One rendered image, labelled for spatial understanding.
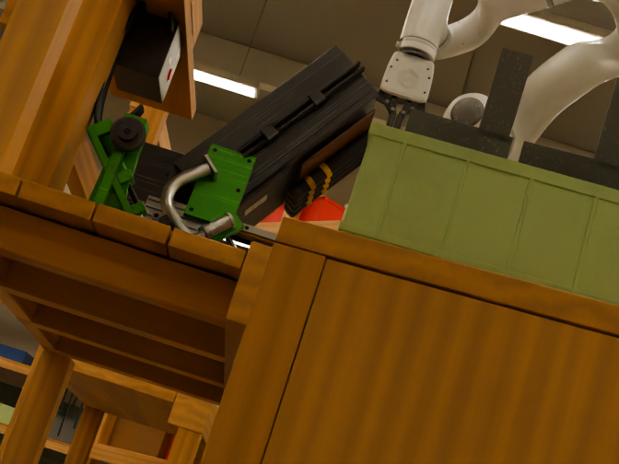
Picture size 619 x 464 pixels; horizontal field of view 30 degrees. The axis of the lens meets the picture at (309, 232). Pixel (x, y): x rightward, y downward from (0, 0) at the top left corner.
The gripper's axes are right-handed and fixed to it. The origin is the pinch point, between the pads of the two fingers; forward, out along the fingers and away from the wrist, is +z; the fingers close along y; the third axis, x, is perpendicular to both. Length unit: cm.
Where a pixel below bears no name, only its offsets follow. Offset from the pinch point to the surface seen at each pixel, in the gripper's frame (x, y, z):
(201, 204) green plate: 35, -37, 19
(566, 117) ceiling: 677, 142, -335
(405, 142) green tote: -82, 2, 36
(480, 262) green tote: -83, 15, 49
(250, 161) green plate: 39.3, -30.1, 4.0
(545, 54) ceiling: 580, 99, -334
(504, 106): -73, 14, 23
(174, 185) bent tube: 32, -44, 18
